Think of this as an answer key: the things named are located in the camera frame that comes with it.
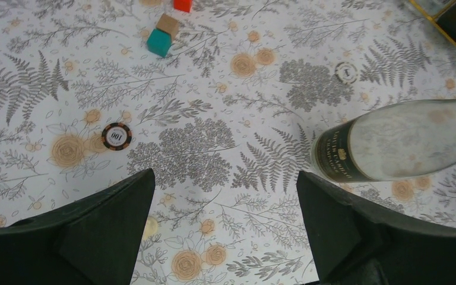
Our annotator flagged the teal cube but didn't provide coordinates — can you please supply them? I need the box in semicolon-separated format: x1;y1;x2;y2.
147;28;172;58

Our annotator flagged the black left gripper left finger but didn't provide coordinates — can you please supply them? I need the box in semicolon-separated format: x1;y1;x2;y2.
0;169;155;284

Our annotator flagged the gold wire wine rack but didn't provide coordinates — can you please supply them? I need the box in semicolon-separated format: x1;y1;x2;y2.
407;1;456;47

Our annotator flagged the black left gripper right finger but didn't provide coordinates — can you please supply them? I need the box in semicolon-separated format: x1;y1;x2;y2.
296;171;456;284

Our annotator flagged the brown wooden cube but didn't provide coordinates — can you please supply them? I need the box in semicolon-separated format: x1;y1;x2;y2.
156;14;180;41

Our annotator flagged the black orange poker chip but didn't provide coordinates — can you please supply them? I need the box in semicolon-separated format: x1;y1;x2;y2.
101;122;133;151

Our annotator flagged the floral table cloth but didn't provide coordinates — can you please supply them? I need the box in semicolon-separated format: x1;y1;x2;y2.
0;1;456;284

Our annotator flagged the white poker chip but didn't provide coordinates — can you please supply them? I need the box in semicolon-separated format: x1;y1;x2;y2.
334;61;359;84

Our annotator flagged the frosted champagne bottle dark label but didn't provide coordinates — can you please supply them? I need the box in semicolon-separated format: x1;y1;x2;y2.
310;99;456;183

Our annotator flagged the red cube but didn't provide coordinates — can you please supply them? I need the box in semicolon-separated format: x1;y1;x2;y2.
173;0;193;13

